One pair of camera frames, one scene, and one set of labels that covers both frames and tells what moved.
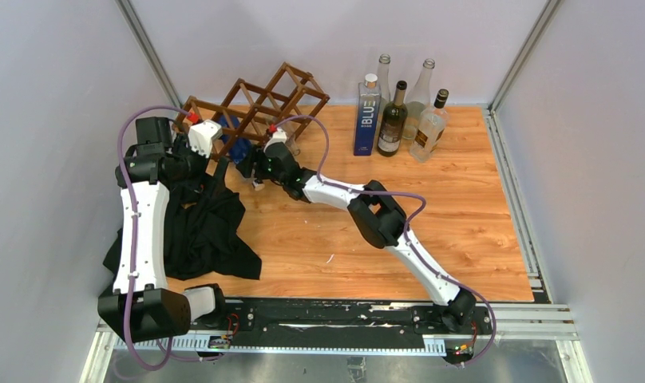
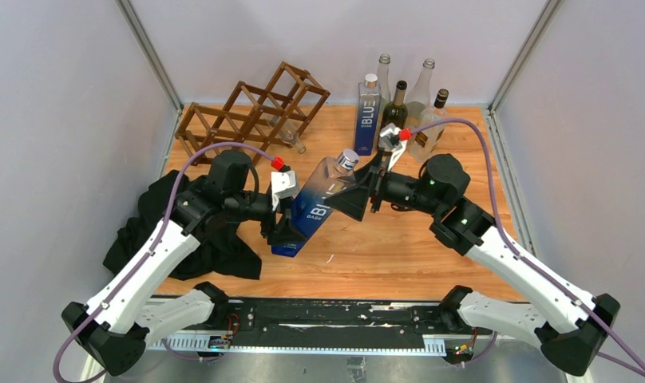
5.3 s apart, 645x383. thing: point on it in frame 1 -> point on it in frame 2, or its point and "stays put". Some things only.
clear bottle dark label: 417,100 stays put
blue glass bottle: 368,113 stays put
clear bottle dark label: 383,82 stays put
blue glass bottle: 242,148 -> 310,209
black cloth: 201,236 stays put
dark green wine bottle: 394,123 stays put
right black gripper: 258,155 -> 353,202
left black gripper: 180,147 -> 286,232
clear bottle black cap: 431,129 stays put
